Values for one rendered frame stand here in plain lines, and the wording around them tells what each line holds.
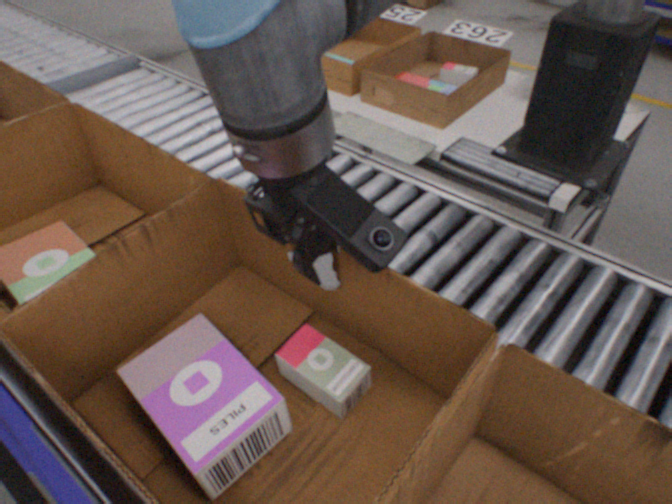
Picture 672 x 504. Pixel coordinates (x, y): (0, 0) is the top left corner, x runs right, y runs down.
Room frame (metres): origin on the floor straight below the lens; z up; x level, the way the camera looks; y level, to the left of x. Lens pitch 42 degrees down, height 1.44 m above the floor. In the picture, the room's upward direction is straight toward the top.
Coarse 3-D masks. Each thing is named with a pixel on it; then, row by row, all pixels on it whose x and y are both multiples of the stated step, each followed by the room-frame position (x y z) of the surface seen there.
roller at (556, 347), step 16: (592, 272) 0.73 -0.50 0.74; (608, 272) 0.72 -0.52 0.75; (592, 288) 0.68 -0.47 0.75; (608, 288) 0.68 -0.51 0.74; (576, 304) 0.64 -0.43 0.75; (592, 304) 0.64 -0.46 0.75; (560, 320) 0.60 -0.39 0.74; (576, 320) 0.60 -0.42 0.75; (592, 320) 0.62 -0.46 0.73; (560, 336) 0.56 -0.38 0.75; (576, 336) 0.57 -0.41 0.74; (544, 352) 0.53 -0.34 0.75; (560, 352) 0.53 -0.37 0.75
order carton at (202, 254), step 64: (192, 192) 0.52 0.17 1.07; (128, 256) 0.44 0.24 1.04; (192, 256) 0.50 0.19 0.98; (256, 256) 0.53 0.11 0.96; (0, 320) 0.34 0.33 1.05; (64, 320) 0.37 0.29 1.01; (128, 320) 0.42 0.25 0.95; (256, 320) 0.46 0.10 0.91; (320, 320) 0.45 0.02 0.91; (384, 320) 0.39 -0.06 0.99; (448, 320) 0.33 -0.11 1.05; (64, 384) 0.35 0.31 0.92; (384, 384) 0.35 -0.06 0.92; (448, 384) 0.34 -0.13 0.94; (128, 448) 0.29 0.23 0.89; (320, 448) 0.28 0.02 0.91; (384, 448) 0.28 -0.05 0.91
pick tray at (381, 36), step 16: (368, 32) 1.90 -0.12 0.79; (384, 32) 1.86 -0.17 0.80; (400, 32) 1.82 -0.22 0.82; (416, 32) 1.74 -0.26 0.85; (336, 48) 1.83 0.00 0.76; (352, 48) 1.83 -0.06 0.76; (368, 48) 1.83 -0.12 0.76; (384, 48) 1.59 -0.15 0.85; (336, 64) 1.50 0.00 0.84; (352, 64) 1.48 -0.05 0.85; (336, 80) 1.50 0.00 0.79; (352, 80) 1.48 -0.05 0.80; (352, 96) 1.48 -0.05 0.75
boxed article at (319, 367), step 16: (304, 336) 0.39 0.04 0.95; (320, 336) 0.39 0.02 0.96; (288, 352) 0.37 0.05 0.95; (304, 352) 0.37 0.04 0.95; (320, 352) 0.37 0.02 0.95; (336, 352) 0.37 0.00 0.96; (288, 368) 0.36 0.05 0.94; (304, 368) 0.35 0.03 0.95; (320, 368) 0.35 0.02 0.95; (336, 368) 0.35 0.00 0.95; (352, 368) 0.35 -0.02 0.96; (368, 368) 0.35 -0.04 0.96; (304, 384) 0.35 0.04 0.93; (320, 384) 0.33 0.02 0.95; (336, 384) 0.33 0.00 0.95; (352, 384) 0.33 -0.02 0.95; (368, 384) 0.35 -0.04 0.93; (320, 400) 0.33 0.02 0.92; (336, 400) 0.31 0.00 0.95; (352, 400) 0.32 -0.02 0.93
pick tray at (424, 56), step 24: (408, 48) 1.64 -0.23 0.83; (432, 48) 1.73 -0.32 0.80; (456, 48) 1.68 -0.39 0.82; (480, 48) 1.63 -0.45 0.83; (504, 48) 1.58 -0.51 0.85; (384, 72) 1.54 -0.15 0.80; (408, 72) 1.63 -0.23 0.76; (432, 72) 1.63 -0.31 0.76; (480, 72) 1.41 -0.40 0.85; (504, 72) 1.55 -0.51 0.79; (384, 96) 1.39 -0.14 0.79; (408, 96) 1.34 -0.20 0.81; (432, 96) 1.30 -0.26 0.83; (456, 96) 1.31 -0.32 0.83; (480, 96) 1.43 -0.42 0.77; (432, 120) 1.29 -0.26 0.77
